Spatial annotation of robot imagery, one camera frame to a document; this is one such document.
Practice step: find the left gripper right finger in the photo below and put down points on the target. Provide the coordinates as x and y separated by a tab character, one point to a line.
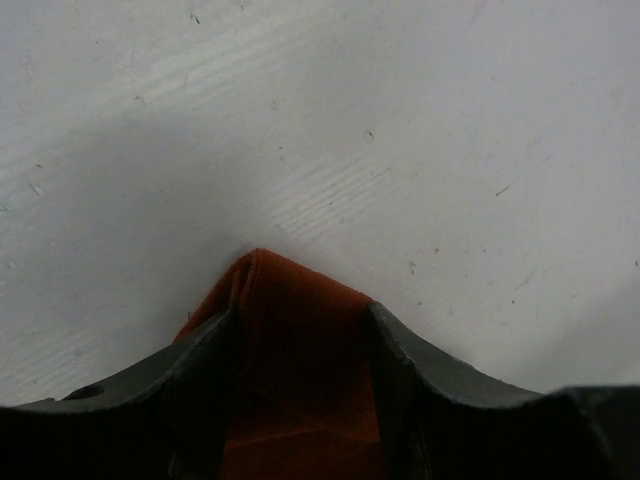
440	418

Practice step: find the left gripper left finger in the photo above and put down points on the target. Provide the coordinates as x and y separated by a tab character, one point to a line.
164	417

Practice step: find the brown towel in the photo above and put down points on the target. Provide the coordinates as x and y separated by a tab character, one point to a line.
305	406

